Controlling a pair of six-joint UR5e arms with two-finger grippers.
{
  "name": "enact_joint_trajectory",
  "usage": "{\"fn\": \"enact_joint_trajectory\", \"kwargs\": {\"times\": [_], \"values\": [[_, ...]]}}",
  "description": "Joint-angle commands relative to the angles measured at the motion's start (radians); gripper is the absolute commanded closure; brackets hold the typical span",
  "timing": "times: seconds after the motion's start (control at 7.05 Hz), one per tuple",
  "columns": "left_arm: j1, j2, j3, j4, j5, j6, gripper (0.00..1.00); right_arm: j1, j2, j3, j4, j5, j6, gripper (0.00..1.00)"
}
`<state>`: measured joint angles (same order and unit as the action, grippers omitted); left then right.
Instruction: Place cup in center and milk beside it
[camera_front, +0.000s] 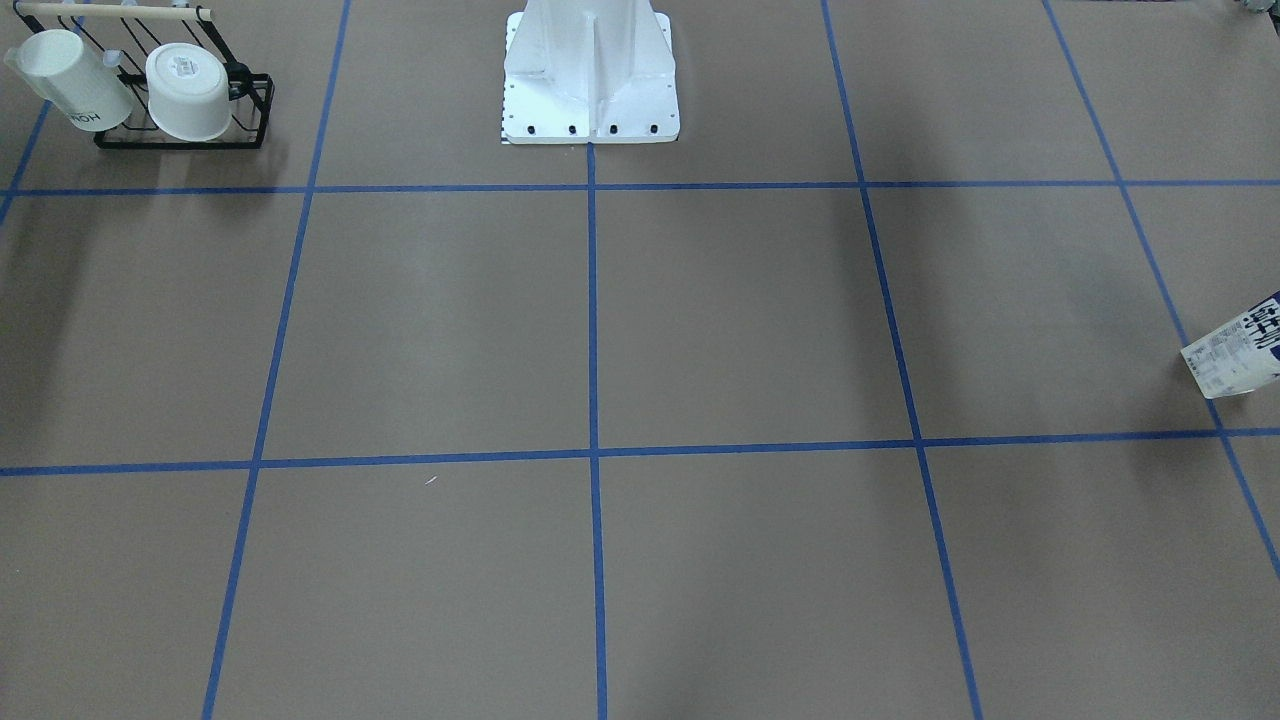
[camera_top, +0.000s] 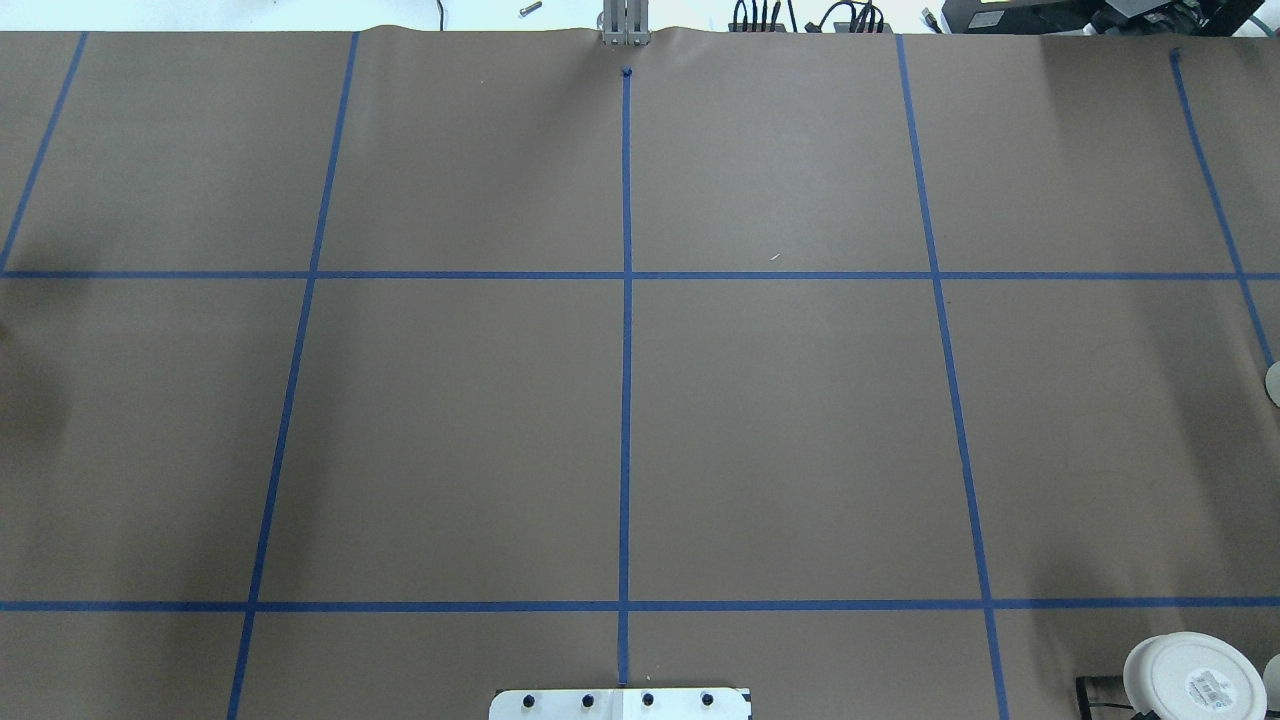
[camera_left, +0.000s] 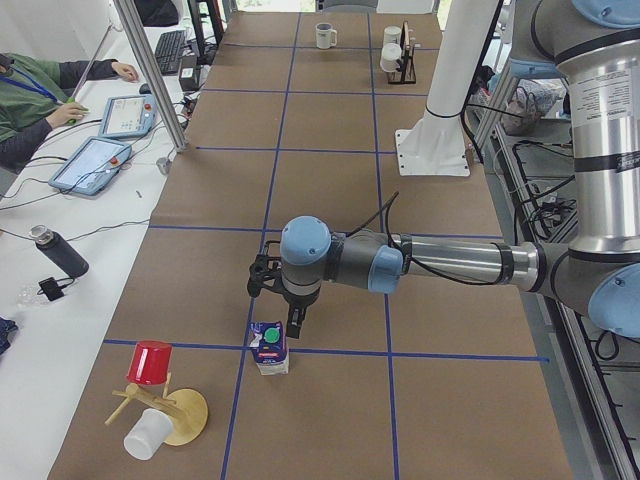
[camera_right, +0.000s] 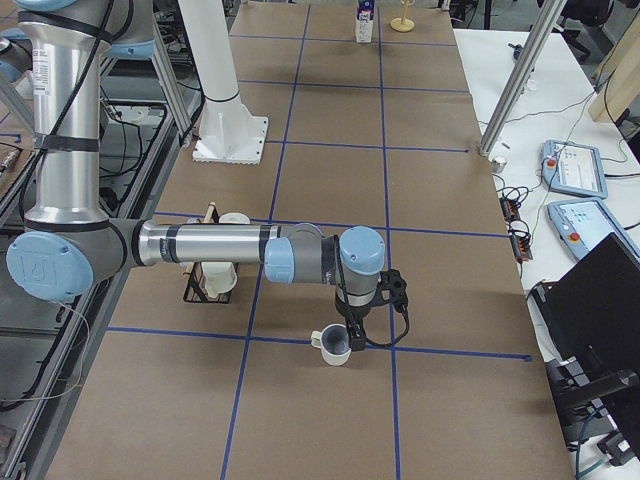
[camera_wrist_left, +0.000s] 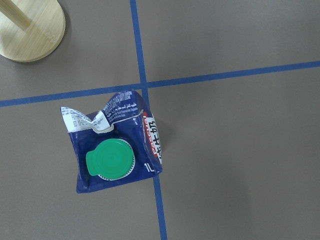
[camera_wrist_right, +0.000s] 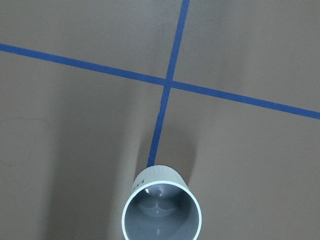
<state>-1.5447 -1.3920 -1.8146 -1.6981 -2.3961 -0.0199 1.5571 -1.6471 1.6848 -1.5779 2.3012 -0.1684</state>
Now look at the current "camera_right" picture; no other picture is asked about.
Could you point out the blue teach pendant near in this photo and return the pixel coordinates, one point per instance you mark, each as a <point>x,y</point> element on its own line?
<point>582,224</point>

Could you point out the small metal cylinder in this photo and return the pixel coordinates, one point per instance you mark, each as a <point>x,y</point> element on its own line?
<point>498,164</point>

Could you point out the black laptop computer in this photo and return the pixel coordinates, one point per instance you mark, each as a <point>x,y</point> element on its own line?
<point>592,312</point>

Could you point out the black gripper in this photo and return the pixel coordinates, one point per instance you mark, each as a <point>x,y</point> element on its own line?
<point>355,315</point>

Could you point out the aluminium frame post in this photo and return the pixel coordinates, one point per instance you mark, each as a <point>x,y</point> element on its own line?
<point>523,67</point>

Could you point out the white bowl cup in rack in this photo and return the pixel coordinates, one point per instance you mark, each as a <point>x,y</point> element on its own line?
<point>219,277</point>

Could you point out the white pedestal column base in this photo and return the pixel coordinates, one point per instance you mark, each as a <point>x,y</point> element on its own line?
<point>228,132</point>

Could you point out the white mug grey inside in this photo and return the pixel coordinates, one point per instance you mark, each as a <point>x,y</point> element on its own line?
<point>333,342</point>

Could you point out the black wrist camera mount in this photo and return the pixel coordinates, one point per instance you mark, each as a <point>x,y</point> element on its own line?
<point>391,289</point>

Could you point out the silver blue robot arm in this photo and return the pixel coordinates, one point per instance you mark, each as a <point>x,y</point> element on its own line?
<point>70,243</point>

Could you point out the blue teach pendant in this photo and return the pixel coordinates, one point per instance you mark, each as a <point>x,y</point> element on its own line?
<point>582,224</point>
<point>573,169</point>

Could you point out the blue white milk carton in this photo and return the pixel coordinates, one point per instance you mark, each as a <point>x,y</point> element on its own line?
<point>364,21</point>

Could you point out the wooden cup tree stand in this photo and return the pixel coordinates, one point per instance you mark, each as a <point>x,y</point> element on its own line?
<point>403,24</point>

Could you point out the blue teach pendant far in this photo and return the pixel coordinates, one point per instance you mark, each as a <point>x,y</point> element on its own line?
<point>573,169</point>

